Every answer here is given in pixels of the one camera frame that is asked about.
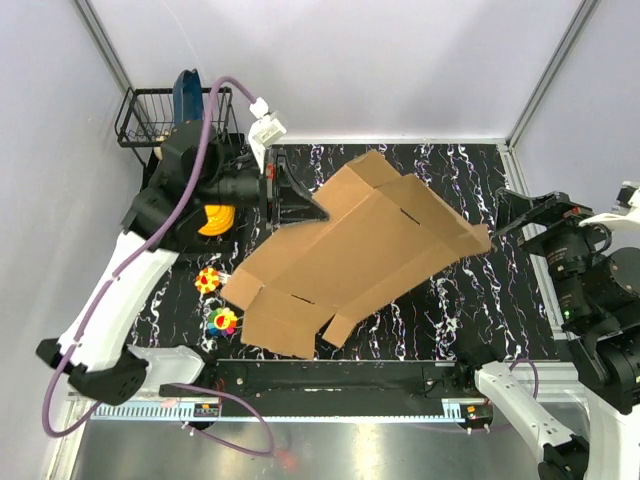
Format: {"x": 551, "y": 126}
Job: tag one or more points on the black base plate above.
{"x": 342, "y": 388}

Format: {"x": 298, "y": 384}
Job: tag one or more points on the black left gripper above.
{"x": 278, "y": 182}

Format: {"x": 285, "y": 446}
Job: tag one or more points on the black tray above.
{"x": 229, "y": 176}

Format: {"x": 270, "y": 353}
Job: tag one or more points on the blue plate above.
{"x": 187, "y": 97}

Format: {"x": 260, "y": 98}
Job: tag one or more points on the orange ribbed bowl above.
{"x": 220, "y": 219}

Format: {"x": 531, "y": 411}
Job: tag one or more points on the rainbow flower toy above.
{"x": 222, "y": 322}

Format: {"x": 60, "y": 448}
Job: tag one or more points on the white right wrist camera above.
{"x": 625, "y": 213}

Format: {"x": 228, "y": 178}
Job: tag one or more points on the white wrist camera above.
{"x": 265, "y": 131}
{"x": 625, "y": 213}

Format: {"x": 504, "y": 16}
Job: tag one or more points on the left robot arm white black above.
{"x": 199, "y": 166}

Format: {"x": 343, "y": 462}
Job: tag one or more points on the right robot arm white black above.
{"x": 597, "y": 290}

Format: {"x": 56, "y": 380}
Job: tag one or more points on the brown cardboard box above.
{"x": 386, "y": 234}

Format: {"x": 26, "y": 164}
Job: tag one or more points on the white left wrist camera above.
{"x": 265, "y": 131}

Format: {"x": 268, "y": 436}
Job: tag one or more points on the black wire dish rack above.
{"x": 147, "y": 114}

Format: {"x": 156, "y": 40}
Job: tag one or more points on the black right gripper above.
{"x": 557, "y": 210}

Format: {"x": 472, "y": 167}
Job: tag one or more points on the red yellow flower toy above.
{"x": 207, "y": 281}

